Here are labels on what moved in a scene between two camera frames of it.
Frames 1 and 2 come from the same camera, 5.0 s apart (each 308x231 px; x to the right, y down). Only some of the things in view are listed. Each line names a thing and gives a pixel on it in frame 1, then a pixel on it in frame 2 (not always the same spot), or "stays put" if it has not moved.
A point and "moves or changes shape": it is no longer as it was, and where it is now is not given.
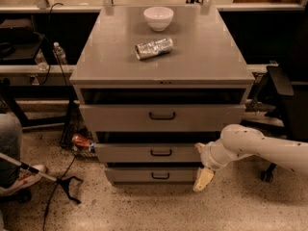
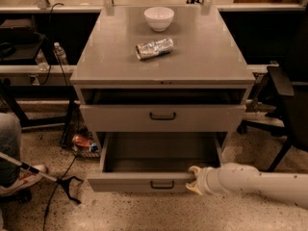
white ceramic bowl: (159, 17) stays put
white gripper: (207, 157) -> (202, 180)
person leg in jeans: (11, 145) stays put
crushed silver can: (151, 48) stays put
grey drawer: (146, 152) moves or changes shape
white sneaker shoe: (25, 178) stays put
